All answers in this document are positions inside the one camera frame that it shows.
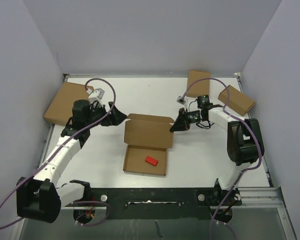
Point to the small folded cardboard box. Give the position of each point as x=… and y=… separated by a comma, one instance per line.
x=239, y=102

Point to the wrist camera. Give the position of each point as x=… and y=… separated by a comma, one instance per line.
x=95, y=95
x=183, y=101

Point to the upright folded cardboard box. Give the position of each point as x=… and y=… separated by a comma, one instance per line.
x=200, y=88

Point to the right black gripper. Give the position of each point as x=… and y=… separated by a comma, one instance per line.
x=182, y=123

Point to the small red block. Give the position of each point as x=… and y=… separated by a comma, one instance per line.
x=152, y=161

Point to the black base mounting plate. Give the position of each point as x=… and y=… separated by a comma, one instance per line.
x=157, y=204

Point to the large folded cardboard box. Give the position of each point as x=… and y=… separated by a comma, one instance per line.
x=60, y=109

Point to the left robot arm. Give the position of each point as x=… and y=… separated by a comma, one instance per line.
x=37, y=197

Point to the aluminium table frame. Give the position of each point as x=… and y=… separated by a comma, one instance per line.
x=38, y=198

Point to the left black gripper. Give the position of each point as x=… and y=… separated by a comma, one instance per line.
x=115, y=118

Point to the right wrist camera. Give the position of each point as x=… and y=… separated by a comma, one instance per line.
x=183, y=101

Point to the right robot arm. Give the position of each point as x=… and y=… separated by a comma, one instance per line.
x=244, y=144

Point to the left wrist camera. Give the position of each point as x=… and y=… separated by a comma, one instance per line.
x=95, y=95

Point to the brown cardboard box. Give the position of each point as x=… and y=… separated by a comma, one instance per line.
x=147, y=135

